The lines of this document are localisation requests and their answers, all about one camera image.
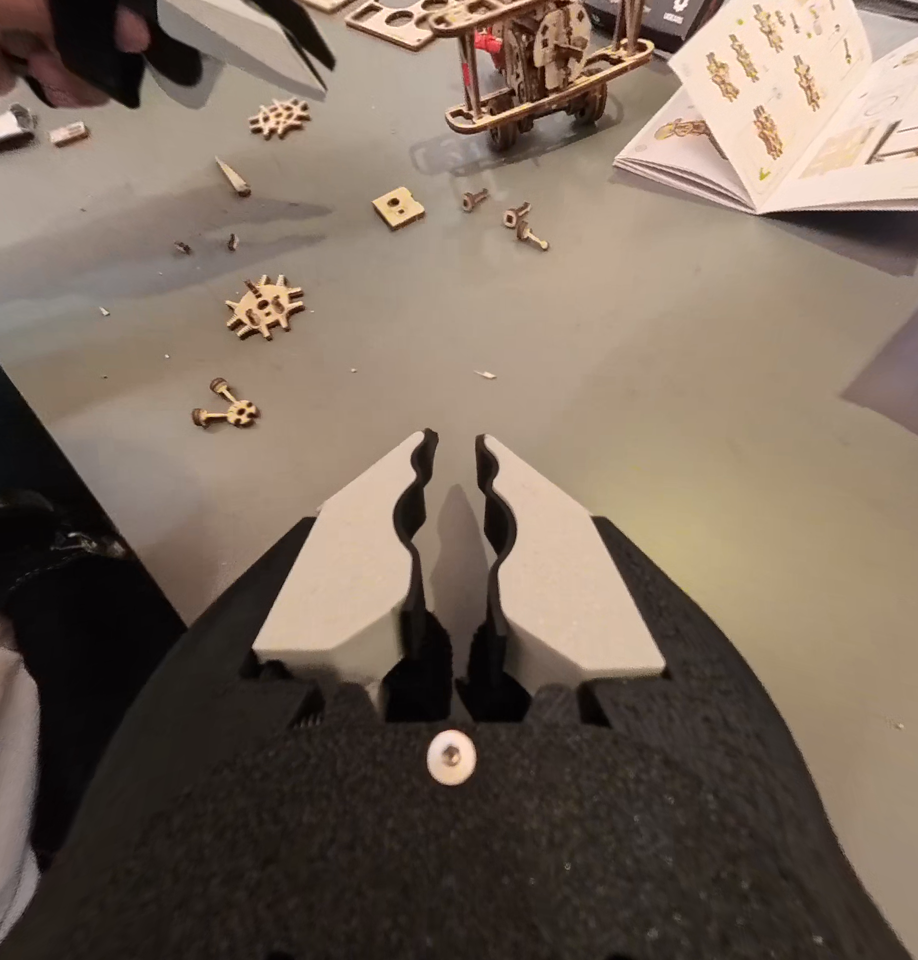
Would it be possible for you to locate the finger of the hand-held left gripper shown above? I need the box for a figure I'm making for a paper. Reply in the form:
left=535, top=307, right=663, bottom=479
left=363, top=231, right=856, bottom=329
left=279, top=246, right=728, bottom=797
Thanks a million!
left=157, top=0, right=337, bottom=96

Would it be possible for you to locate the wooden gear disc with pegs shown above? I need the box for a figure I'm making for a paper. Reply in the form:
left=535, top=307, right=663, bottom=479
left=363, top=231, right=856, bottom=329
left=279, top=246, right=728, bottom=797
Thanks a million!
left=224, top=273, right=307, bottom=343

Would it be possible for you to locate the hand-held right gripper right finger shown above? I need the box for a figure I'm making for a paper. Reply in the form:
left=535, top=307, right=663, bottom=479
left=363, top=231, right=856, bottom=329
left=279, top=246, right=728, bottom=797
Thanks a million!
left=456, top=432, right=667, bottom=724

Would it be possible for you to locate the wooden lattice gear piece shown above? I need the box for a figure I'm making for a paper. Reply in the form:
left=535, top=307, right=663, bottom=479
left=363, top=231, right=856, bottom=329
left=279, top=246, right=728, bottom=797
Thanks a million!
left=248, top=96, right=312, bottom=141

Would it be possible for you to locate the person's white clothing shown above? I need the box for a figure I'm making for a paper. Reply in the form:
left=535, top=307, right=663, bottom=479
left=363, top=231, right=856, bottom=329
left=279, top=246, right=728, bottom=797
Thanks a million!
left=0, top=598, right=41, bottom=920

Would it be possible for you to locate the wooden model biplane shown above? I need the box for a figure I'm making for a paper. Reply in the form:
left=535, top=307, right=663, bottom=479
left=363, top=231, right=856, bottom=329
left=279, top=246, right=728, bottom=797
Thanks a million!
left=428, top=0, right=655, bottom=153

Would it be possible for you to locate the black cardboard box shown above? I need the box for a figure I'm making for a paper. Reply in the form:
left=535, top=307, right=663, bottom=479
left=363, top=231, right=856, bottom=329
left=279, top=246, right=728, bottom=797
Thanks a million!
left=582, top=0, right=731, bottom=40

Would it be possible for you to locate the grey desk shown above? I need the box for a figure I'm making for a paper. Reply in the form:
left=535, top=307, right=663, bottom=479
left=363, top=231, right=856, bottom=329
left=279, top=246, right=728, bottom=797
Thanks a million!
left=0, top=0, right=918, bottom=822

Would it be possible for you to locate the white and metal tool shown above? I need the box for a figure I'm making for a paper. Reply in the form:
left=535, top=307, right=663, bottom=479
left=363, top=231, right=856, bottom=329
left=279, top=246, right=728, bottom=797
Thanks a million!
left=0, top=103, right=39, bottom=153

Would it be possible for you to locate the open instruction booklet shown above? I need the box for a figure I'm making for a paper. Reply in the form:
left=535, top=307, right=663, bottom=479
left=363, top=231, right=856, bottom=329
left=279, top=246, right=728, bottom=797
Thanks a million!
left=612, top=0, right=918, bottom=217

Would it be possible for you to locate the person's black clothing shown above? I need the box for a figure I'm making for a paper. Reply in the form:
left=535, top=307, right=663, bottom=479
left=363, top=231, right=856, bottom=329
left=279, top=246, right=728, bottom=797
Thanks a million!
left=0, top=341, right=190, bottom=875

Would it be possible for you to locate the person's left hand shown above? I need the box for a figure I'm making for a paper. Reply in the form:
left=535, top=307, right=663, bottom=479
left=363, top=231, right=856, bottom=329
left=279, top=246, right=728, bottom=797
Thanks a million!
left=0, top=0, right=94, bottom=108

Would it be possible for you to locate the wooden sheet with cutouts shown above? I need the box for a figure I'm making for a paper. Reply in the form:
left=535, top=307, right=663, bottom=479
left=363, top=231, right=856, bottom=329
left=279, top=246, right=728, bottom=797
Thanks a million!
left=345, top=0, right=469, bottom=53

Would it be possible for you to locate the square wooden plate with holes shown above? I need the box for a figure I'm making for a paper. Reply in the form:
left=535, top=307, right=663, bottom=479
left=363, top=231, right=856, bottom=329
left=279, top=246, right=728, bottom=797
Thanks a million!
left=371, top=185, right=427, bottom=232

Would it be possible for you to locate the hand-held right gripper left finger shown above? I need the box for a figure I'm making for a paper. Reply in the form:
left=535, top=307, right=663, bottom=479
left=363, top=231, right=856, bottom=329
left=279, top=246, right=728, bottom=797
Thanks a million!
left=252, top=428, right=454, bottom=723

